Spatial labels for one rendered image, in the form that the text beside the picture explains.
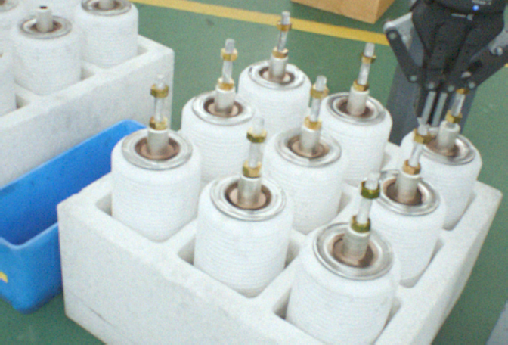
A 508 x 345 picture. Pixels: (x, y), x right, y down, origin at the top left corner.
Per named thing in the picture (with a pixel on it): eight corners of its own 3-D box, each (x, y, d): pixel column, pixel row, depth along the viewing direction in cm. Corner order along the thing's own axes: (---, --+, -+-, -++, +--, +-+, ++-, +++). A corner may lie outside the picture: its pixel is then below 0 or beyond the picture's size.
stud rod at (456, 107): (442, 130, 76) (461, 73, 72) (447, 128, 77) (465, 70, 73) (450, 135, 76) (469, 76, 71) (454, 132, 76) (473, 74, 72)
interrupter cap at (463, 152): (444, 126, 82) (446, 122, 82) (487, 160, 77) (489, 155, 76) (398, 138, 79) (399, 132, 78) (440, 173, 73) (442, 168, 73)
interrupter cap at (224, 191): (201, 215, 63) (202, 209, 62) (218, 170, 69) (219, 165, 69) (279, 231, 62) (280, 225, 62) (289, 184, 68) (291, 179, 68)
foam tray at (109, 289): (242, 178, 110) (255, 82, 100) (463, 290, 94) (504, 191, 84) (64, 315, 82) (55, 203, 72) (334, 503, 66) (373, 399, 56)
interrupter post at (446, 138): (443, 141, 79) (450, 118, 77) (456, 152, 77) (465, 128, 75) (428, 145, 78) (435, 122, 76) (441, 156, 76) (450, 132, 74)
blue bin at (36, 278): (126, 179, 106) (127, 116, 99) (180, 209, 102) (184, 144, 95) (-31, 281, 85) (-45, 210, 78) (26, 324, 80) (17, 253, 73)
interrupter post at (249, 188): (233, 204, 65) (236, 177, 63) (238, 190, 67) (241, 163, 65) (257, 209, 64) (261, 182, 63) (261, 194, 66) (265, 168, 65)
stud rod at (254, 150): (246, 188, 64) (255, 122, 60) (243, 181, 65) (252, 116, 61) (255, 187, 64) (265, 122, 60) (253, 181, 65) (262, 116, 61)
